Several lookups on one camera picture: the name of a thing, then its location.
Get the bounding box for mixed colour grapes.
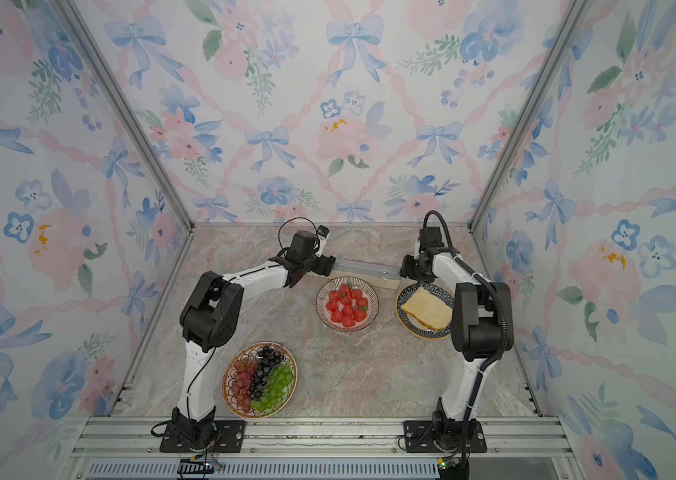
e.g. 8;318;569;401
228;345;295;415

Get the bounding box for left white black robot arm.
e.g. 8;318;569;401
162;225;335;451

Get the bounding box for glass bowl with striped rim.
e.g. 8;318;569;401
315;275;380;334

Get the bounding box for red strawberries pile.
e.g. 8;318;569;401
321;283;370;330

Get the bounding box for round plate with grapes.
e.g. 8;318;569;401
222;341;300;419

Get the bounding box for aluminium mounting rail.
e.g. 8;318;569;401
60;417;583;479

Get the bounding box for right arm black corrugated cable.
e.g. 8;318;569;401
421;209;512;433

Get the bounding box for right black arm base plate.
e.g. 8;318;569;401
402;419;488;454

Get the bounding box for cream plastic wrap dispenser box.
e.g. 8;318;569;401
331;259;402;290

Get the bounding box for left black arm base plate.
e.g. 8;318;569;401
159;420;247;454

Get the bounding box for slice of bread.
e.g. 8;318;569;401
401;288;452;330

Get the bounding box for dark blue yellow-rimmed plate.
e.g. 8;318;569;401
395;281;456;341

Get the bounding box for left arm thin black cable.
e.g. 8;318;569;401
150;216;321;438

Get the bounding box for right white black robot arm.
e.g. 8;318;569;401
396;226;513;453

